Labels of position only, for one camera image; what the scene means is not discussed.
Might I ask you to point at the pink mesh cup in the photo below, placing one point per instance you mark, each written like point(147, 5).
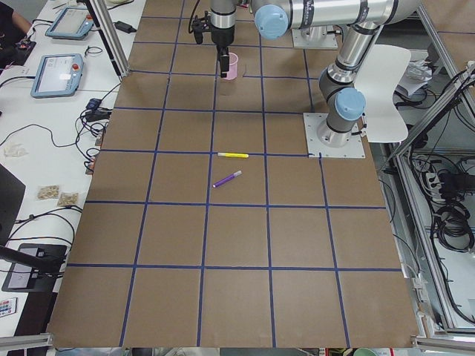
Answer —
point(232, 73)

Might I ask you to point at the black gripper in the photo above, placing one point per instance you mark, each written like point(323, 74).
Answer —
point(223, 36)

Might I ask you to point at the colourful remote control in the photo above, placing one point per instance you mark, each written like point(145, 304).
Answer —
point(8, 306)

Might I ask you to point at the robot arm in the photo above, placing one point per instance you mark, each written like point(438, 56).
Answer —
point(364, 19)

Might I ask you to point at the black power adapter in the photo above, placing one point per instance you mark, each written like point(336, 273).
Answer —
point(124, 27)

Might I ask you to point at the crumpled white tissue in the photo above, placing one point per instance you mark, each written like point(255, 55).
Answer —
point(15, 150)

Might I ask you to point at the white plastic chair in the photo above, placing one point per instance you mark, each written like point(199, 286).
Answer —
point(377, 78)

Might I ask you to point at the yellow highlighter pen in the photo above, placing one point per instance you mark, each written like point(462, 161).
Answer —
point(233, 155)

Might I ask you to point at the far teach pendant tablet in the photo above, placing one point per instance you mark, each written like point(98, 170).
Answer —
point(72, 23)

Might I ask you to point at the teach pendant tablet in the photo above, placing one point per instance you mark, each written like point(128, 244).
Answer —
point(72, 23)
point(58, 75)

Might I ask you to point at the near teach pendant tablet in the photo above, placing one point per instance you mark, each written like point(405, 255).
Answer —
point(58, 75)

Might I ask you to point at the blue black usb adapter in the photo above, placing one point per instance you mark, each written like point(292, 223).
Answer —
point(93, 104)

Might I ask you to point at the purple highlighter pen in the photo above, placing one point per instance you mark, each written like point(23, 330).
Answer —
point(226, 179)

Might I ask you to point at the bag of nuts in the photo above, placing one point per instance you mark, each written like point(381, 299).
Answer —
point(68, 199)
point(48, 192)

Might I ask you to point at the aluminium frame post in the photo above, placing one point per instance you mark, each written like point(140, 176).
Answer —
point(107, 32)

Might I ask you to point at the white power strip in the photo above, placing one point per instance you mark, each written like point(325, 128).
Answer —
point(432, 182)

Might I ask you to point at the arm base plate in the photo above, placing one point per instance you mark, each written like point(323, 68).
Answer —
point(323, 143)

